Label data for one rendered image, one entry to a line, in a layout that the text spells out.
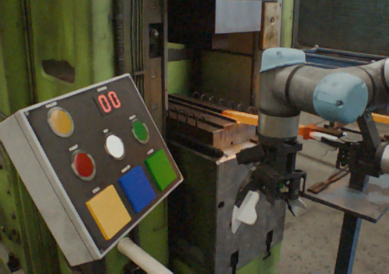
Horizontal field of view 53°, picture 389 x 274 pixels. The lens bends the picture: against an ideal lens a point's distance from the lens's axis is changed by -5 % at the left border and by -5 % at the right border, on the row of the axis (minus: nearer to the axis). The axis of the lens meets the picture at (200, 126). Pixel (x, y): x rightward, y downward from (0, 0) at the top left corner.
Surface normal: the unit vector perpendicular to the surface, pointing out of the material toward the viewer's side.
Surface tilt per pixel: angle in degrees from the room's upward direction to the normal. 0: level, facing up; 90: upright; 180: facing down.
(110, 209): 60
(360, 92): 90
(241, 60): 90
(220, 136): 90
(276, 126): 90
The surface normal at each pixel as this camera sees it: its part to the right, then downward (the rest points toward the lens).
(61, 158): 0.81, -0.36
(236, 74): -0.73, 0.21
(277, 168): -0.90, 0.12
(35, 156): -0.38, 0.29
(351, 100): 0.55, 0.27
